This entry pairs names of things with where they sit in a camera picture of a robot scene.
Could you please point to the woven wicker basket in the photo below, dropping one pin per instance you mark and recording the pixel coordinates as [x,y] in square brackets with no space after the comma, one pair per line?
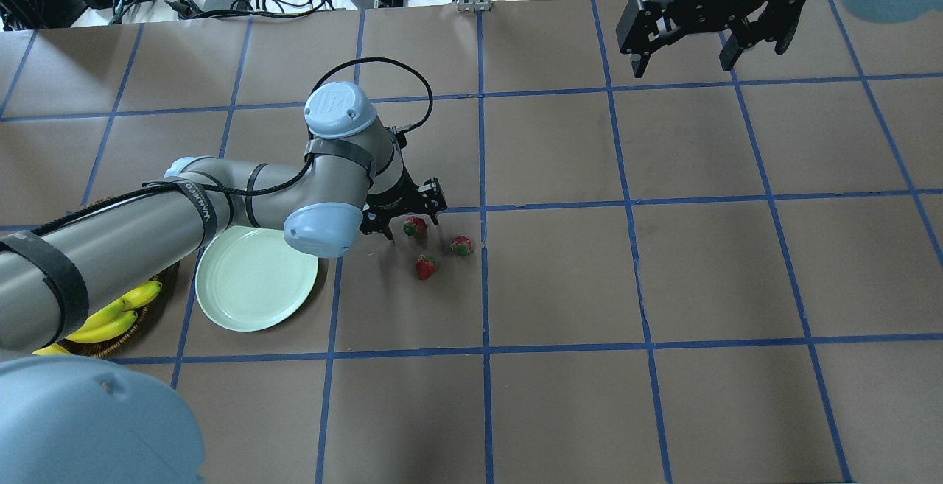
[148,317]

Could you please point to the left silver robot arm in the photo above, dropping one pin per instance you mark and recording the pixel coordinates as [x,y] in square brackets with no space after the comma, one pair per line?
[76,419]

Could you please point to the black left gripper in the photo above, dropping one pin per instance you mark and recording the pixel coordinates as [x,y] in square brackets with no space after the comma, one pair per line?
[388,197]

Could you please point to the yellow banana bunch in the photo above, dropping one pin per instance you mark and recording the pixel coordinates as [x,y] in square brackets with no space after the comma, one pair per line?
[111,321]

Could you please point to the light green plate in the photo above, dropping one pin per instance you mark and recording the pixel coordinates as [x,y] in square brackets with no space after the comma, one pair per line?
[249,279]

